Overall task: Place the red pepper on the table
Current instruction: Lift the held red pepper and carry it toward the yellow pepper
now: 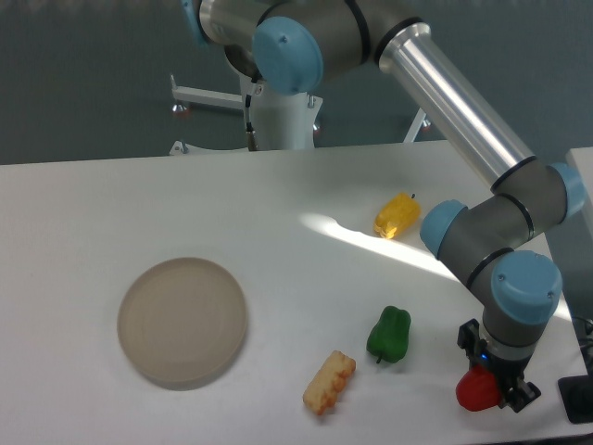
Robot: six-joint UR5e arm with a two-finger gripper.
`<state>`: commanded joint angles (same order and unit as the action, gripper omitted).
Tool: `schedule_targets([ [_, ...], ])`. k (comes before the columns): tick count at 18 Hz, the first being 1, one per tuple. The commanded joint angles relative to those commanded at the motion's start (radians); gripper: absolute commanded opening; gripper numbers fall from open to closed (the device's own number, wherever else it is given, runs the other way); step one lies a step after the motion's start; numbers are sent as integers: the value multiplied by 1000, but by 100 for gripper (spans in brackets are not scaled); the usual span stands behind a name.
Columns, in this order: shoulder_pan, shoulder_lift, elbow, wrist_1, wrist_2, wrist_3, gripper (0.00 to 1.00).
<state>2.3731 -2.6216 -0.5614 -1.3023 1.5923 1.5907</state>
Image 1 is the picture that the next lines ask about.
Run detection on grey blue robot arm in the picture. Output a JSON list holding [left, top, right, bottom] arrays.
[[181, 1, 587, 412]]

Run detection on yellow toy pepper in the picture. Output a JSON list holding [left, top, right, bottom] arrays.
[[373, 193, 422, 239]]

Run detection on beige round plate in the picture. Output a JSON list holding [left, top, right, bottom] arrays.
[[117, 258, 248, 390]]

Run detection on black cables at right edge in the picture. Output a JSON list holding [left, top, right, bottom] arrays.
[[572, 314, 593, 376]]

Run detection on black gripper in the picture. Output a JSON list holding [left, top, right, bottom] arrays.
[[457, 319, 541, 413]]

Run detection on red toy pepper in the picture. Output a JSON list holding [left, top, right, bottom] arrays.
[[456, 365, 501, 412]]

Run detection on green toy pepper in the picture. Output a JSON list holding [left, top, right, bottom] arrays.
[[366, 306, 411, 363]]

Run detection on orange fried toy food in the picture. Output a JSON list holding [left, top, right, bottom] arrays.
[[302, 350, 357, 415]]

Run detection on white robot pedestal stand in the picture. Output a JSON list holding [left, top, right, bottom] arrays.
[[168, 45, 433, 157]]

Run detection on black device at right edge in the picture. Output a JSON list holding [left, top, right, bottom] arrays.
[[558, 375, 592, 425]]

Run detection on white side table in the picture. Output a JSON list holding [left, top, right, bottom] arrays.
[[567, 146, 593, 211]]

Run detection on black cable on pedestal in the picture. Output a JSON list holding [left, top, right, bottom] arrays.
[[244, 69, 266, 152]]

